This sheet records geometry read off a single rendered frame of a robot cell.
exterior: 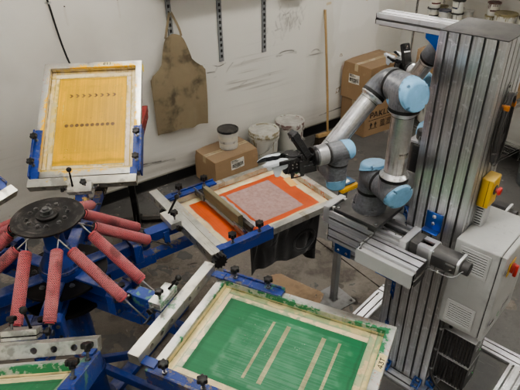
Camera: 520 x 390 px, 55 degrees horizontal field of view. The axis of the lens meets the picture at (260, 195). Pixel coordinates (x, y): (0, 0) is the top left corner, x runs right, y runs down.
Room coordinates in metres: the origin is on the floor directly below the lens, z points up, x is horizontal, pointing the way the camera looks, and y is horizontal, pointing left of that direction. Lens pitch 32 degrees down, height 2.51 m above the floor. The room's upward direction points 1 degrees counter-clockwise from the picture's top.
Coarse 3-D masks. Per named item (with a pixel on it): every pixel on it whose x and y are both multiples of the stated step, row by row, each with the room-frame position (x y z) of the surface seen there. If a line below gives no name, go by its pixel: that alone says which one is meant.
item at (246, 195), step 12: (264, 180) 2.61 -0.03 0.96; (276, 180) 2.61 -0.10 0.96; (228, 192) 2.48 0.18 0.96; (240, 192) 2.48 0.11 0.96; (252, 192) 2.48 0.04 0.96; (264, 192) 2.48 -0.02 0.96; (276, 192) 2.47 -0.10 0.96; (192, 204) 2.36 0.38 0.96; (204, 204) 2.36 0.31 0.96; (240, 204) 2.35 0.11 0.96; (204, 216) 2.24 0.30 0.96; (216, 216) 2.24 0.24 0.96
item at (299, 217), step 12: (252, 168) 2.70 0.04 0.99; (264, 168) 2.71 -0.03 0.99; (228, 180) 2.56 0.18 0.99; (240, 180) 2.60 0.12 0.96; (300, 180) 2.58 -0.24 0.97; (312, 180) 2.54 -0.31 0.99; (324, 192) 2.41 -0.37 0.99; (180, 204) 2.31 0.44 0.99; (324, 204) 2.28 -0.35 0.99; (192, 216) 2.19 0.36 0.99; (300, 216) 2.18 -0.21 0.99; (312, 216) 2.21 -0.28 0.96; (204, 228) 2.08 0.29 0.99; (276, 228) 2.08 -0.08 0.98; (216, 240) 1.98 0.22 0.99
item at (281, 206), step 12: (288, 192) 2.47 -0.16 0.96; (300, 192) 2.47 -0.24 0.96; (252, 204) 2.35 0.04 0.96; (264, 204) 2.35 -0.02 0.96; (276, 204) 2.34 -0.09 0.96; (288, 204) 2.34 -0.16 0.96; (300, 204) 2.34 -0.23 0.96; (312, 204) 2.34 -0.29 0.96; (252, 216) 2.23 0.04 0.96; (264, 216) 2.23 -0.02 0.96; (276, 216) 2.23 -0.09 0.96; (216, 228) 2.13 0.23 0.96; (228, 228) 2.13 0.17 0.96; (228, 240) 2.03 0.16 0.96
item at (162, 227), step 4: (156, 224) 2.05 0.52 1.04; (160, 224) 2.05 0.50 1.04; (164, 224) 2.05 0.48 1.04; (148, 228) 2.02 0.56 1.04; (152, 228) 2.02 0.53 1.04; (156, 228) 2.02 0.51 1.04; (160, 228) 2.02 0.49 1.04; (164, 228) 2.02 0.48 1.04; (168, 228) 2.02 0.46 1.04; (144, 232) 2.00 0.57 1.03; (148, 232) 1.99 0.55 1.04; (152, 232) 1.99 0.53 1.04; (156, 232) 1.99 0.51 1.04; (160, 232) 2.00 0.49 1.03; (172, 232) 2.03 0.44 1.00; (176, 232) 2.05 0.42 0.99; (152, 236) 1.98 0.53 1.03; (156, 236) 1.99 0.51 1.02; (160, 236) 2.00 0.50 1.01; (156, 240) 1.98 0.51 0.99
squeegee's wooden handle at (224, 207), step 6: (204, 186) 2.38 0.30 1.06; (204, 192) 2.36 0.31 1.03; (210, 192) 2.32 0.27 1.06; (204, 198) 2.37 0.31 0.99; (210, 198) 2.31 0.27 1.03; (216, 198) 2.26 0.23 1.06; (222, 198) 2.26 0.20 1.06; (216, 204) 2.26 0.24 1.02; (222, 204) 2.20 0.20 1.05; (228, 204) 2.19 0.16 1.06; (222, 210) 2.21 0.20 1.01; (228, 210) 2.16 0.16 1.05; (234, 210) 2.13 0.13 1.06; (228, 216) 2.16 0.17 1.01; (234, 216) 2.11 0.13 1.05; (240, 216) 2.09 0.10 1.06; (240, 222) 2.09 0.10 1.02
